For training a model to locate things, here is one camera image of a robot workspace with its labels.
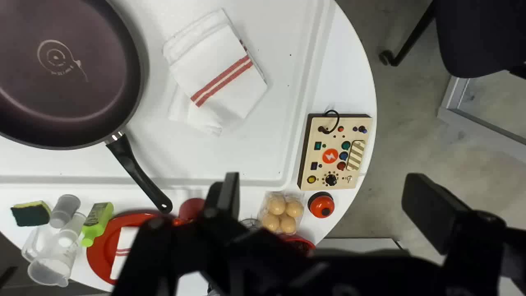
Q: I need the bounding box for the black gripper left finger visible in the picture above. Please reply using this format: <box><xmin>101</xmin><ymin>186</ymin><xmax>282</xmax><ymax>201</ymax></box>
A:
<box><xmin>203</xmin><ymin>171</ymin><xmax>243</xmax><ymax>221</ymax></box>

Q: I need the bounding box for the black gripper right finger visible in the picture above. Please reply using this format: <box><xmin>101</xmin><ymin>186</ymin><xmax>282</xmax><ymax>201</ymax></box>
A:
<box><xmin>401</xmin><ymin>173</ymin><xmax>506</xmax><ymax>259</ymax></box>

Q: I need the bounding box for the white red-striped tea towel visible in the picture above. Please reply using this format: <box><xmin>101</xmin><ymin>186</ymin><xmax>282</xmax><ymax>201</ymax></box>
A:
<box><xmin>161</xmin><ymin>7</ymin><xmax>269</xmax><ymax>139</ymax></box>

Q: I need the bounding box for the dark nonstick frying pan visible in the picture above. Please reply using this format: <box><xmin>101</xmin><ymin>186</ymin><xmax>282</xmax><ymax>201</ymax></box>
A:
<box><xmin>0</xmin><ymin>0</ymin><xmax>174</xmax><ymax>214</ymax></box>

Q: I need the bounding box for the tan bread rolls bunch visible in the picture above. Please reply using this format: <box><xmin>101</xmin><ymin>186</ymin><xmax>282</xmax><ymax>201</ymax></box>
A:
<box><xmin>258</xmin><ymin>191</ymin><xmax>305</xmax><ymax>237</ymax></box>

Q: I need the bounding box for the white plastic tray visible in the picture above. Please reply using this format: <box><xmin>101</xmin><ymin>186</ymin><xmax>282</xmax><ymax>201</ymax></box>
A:
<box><xmin>0</xmin><ymin>0</ymin><xmax>337</xmax><ymax>188</ymax></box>

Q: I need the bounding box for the small orange round toy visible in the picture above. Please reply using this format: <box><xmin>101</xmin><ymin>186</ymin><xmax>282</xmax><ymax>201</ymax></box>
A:
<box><xmin>305</xmin><ymin>191</ymin><xmax>337</xmax><ymax>221</ymax></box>

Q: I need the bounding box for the white striped napkin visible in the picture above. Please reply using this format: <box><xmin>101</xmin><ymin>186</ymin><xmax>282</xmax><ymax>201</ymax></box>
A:
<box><xmin>108</xmin><ymin>226</ymin><xmax>138</xmax><ymax>282</ymax></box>

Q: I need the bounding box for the red plate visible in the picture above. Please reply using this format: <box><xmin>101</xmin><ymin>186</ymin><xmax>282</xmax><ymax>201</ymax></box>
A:
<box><xmin>85</xmin><ymin>211</ymin><xmax>182</xmax><ymax>287</ymax></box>

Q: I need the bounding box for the clear measuring jug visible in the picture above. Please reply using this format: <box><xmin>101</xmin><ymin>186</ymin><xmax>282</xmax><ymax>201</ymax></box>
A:
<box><xmin>19</xmin><ymin>213</ymin><xmax>87</xmax><ymax>290</ymax></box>

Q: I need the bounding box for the black office chair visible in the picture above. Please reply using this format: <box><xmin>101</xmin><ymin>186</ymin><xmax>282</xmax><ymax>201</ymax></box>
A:
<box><xmin>378</xmin><ymin>0</ymin><xmax>526</xmax><ymax>79</ymax></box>

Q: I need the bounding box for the green yellow sponge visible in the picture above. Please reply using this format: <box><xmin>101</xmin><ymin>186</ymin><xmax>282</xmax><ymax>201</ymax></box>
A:
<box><xmin>8</xmin><ymin>199</ymin><xmax>52</xmax><ymax>229</ymax></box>

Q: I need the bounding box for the wooden switch busy board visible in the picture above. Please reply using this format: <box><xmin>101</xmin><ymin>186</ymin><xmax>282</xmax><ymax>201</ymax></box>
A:
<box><xmin>295</xmin><ymin>109</ymin><xmax>374</xmax><ymax>193</ymax></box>

